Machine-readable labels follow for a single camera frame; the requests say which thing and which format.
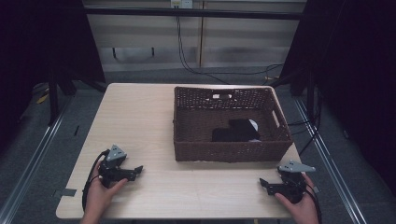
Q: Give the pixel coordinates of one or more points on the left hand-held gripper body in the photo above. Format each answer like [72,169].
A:
[115,154]

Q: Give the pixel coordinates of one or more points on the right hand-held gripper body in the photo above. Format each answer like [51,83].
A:
[294,179]

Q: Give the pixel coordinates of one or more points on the person's right hand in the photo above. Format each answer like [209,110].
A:
[300,210]

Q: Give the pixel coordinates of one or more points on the person's left hand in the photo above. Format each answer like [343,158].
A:
[99,196]

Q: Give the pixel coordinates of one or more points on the brown wicker basket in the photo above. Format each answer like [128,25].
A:
[232,149]

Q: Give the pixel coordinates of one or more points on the white cloth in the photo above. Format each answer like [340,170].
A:
[254,125]

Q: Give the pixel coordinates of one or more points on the grey tape strip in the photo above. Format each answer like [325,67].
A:
[66,192]

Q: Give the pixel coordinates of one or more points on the black metal stand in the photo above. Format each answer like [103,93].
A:
[53,99]

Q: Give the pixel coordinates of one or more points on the yellow floor tape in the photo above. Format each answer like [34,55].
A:
[42,99]

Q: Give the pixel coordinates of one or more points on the black curtain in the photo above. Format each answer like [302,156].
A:
[358,62]
[37,40]

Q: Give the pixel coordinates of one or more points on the black horizontal bar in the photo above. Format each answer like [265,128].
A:
[193,13]

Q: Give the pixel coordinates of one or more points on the metal floor rail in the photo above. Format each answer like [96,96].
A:
[34,155]
[330,165]

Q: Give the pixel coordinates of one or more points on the black wall bracket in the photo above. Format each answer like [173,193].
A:
[134,58]

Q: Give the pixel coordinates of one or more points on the white wall socket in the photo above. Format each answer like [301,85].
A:
[181,3]

